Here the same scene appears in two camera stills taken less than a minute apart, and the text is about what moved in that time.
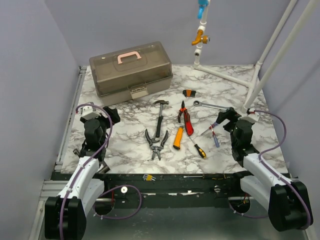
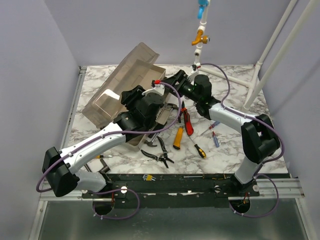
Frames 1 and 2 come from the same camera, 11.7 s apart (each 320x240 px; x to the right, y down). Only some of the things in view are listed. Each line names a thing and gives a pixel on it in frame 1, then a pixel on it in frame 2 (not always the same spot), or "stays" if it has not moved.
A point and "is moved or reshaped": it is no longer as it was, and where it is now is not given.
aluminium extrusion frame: [52, 188] stays
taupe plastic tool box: [131, 73] is moved or reshaped
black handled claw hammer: [160, 119] -> [158, 128]
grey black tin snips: [154, 148] -> [164, 158]
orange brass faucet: [204, 39] stays
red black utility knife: [189, 126] stays
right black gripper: [231, 114] -> [180, 78]
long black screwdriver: [215, 176] stays
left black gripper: [113, 114] -> [128, 98]
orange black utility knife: [178, 137] stays
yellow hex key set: [148, 177] stays
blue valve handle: [202, 4] stays
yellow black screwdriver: [201, 151] stays
